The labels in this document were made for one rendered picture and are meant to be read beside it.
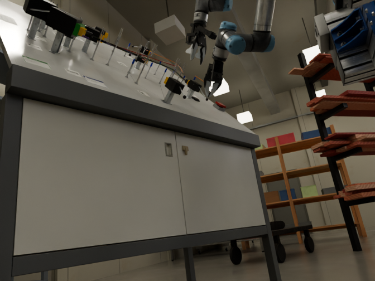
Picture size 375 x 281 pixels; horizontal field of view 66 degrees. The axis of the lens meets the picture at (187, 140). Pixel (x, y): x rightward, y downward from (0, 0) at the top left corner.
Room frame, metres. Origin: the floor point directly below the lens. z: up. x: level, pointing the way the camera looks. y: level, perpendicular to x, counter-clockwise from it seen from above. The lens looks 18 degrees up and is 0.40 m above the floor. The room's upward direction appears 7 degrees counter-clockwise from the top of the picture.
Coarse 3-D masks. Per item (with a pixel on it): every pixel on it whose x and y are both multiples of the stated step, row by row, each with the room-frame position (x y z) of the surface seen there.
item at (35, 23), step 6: (30, 0) 0.75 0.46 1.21; (36, 0) 0.76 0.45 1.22; (42, 0) 0.77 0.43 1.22; (24, 6) 0.79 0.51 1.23; (30, 6) 0.77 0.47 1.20; (36, 6) 0.77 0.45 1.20; (42, 6) 0.78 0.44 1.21; (48, 6) 0.79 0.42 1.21; (54, 6) 0.80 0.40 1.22; (30, 12) 0.78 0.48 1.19; (36, 12) 0.79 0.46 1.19; (42, 12) 0.80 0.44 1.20; (48, 12) 0.80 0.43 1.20; (36, 18) 0.82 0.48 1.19; (42, 18) 0.81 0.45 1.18; (36, 24) 0.84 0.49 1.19; (30, 30) 0.84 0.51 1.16; (36, 30) 0.85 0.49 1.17; (30, 36) 0.85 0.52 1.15
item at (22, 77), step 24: (24, 72) 0.64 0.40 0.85; (24, 96) 0.67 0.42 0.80; (48, 96) 0.69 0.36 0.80; (72, 96) 0.73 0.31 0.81; (96, 96) 0.78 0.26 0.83; (120, 96) 0.85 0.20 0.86; (144, 120) 0.94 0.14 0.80; (168, 120) 1.00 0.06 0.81; (192, 120) 1.10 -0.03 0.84; (240, 144) 1.40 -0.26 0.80
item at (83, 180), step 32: (32, 128) 0.69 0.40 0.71; (64, 128) 0.75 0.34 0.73; (96, 128) 0.83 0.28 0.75; (128, 128) 0.91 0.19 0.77; (160, 128) 1.02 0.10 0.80; (32, 160) 0.69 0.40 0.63; (64, 160) 0.75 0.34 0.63; (96, 160) 0.82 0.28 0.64; (128, 160) 0.91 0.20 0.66; (160, 160) 1.01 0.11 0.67; (32, 192) 0.70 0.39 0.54; (64, 192) 0.75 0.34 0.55; (96, 192) 0.82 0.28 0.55; (128, 192) 0.90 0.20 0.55; (160, 192) 1.00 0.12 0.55; (32, 224) 0.70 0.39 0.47; (64, 224) 0.76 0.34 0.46; (96, 224) 0.82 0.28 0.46; (128, 224) 0.90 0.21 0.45; (160, 224) 0.99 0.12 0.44
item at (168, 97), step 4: (168, 80) 1.03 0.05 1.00; (172, 80) 1.02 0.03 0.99; (176, 80) 1.03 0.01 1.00; (168, 84) 1.03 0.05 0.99; (172, 84) 1.02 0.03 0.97; (176, 84) 1.01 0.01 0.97; (180, 84) 1.02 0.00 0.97; (168, 88) 1.04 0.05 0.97; (172, 88) 1.02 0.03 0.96; (176, 88) 1.02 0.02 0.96; (180, 88) 1.02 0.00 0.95; (168, 92) 1.06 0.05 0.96; (172, 92) 1.03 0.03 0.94; (176, 92) 1.04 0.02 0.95; (180, 92) 1.05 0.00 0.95; (168, 96) 1.06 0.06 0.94; (172, 96) 1.07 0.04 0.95; (184, 96) 1.00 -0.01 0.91; (164, 100) 1.08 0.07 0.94; (168, 100) 1.07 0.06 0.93
